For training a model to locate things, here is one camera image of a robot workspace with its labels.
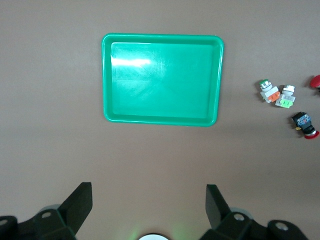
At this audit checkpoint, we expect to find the green pushbutton orange contact block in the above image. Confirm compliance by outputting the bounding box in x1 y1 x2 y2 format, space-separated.
258 78 281 104

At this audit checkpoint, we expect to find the green plastic tray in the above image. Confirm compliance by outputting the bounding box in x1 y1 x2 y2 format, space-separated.
101 33 225 128

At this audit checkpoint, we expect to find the red mushroom pushbutton switch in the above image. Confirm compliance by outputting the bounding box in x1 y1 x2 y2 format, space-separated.
309 74 320 95
290 111 320 140

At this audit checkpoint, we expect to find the brown table mat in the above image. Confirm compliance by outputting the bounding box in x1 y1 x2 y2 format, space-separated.
0 0 320 240

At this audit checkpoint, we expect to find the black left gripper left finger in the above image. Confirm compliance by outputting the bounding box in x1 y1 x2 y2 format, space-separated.
0 181 93 240

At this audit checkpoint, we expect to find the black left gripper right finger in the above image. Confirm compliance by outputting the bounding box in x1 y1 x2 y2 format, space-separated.
199 184 310 240

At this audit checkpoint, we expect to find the pushbutton light green contact block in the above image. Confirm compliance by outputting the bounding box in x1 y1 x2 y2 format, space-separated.
274 84 297 110

